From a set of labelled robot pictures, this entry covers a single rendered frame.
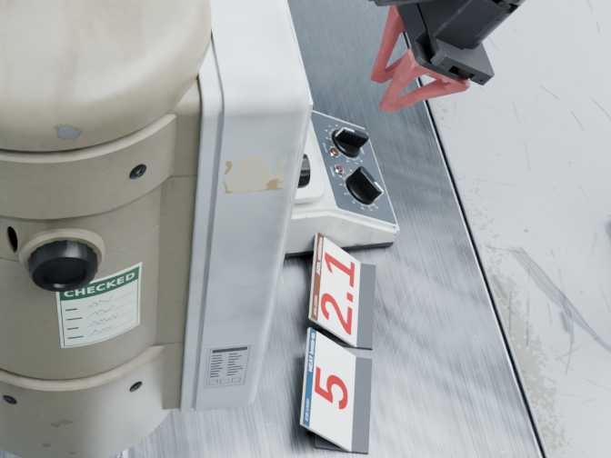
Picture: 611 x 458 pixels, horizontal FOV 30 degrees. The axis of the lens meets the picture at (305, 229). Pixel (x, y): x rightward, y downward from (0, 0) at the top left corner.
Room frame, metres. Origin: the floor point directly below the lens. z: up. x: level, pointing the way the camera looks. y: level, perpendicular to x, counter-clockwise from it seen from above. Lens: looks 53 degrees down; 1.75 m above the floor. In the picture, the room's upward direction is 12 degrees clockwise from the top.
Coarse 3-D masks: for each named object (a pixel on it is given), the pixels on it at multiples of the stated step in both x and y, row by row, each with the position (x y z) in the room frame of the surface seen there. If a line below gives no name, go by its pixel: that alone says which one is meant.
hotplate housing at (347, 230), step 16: (320, 160) 0.68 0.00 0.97; (304, 208) 0.62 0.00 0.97; (320, 208) 0.62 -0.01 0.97; (336, 208) 0.63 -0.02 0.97; (304, 224) 0.61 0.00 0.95; (320, 224) 0.62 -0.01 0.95; (336, 224) 0.62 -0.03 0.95; (352, 224) 0.63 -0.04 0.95; (368, 224) 0.64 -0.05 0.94; (384, 224) 0.64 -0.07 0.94; (288, 240) 0.61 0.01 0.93; (304, 240) 0.61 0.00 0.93; (336, 240) 0.62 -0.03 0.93; (352, 240) 0.63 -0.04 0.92; (368, 240) 0.64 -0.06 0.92; (384, 240) 0.64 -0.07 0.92; (288, 256) 0.61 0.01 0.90
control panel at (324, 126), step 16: (320, 128) 0.72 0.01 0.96; (336, 128) 0.74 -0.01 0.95; (320, 144) 0.70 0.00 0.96; (368, 144) 0.74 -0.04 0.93; (336, 160) 0.69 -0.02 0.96; (352, 160) 0.70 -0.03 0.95; (368, 160) 0.72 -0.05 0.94; (336, 176) 0.67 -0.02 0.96; (336, 192) 0.65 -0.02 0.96; (384, 192) 0.69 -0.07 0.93; (352, 208) 0.64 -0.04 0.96; (368, 208) 0.65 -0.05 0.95; (384, 208) 0.66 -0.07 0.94
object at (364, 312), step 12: (360, 264) 0.62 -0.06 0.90; (372, 264) 0.62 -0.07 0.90; (312, 276) 0.57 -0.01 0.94; (360, 276) 0.60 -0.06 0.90; (372, 276) 0.61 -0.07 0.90; (312, 288) 0.56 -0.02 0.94; (360, 288) 0.59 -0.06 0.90; (372, 288) 0.59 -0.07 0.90; (312, 300) 0.54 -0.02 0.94; (360, 300) 0.58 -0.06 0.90; (372, 300) 0.58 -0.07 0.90; (360, 312) 0.57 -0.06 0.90; (372, 312) 0.57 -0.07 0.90; (324, 324) 0.53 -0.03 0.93; (360, 324) 0.55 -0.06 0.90; (372, 324) 0.56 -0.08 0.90; (336, 336) 0.54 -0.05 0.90; (360, 336) 0.54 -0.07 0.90; (372, 336) 0.54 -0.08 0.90; (360, 348) 0.53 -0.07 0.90; (372, 348) 0.53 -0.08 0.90
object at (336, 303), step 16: (336, 256) 0.61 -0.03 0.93; (336, 272) 0.59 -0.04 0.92; (352, 272) 0.60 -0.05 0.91; (320, 288) 0.56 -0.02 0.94; (336, 288) 0.57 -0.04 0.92; (352, 288) 0.59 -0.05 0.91; (320, 304) 0.54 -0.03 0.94; (336, 304) 0.56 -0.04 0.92; (352, 304) 0.57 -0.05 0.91; (336, 320) 0.54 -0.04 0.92; (352, 320) 0.55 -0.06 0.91; (352, 336) 0.54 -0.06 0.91
